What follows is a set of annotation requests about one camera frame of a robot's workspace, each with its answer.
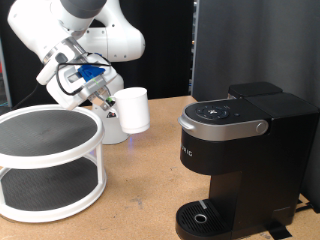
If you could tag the white plastic mug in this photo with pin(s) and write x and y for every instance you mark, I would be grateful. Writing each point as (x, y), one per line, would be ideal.
(133, 111)

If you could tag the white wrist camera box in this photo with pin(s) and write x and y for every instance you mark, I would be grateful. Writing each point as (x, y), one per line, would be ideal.
(46, 71)

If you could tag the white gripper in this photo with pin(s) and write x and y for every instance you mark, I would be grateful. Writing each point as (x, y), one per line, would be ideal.
(63, 91)

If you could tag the black tape strip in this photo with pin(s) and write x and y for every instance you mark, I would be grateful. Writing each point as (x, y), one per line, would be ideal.
(279, 230)

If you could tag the dark grey partition panel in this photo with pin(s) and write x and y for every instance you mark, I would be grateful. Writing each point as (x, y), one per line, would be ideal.
(253, 40)

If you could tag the clear water reservoir black lid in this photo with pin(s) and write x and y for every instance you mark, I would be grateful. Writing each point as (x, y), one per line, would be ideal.
(255, 89)

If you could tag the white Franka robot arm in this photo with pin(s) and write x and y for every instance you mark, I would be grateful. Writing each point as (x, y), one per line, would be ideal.
(110, 40)

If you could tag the black Keurig coffee machine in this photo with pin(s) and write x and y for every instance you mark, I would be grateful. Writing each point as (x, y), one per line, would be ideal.
(266, 150)

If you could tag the grey metal post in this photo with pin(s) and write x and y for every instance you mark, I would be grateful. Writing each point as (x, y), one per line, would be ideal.
(4, 73)

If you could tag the white two-tier turntable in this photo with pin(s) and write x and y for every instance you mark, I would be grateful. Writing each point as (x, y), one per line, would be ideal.
(46, 133)

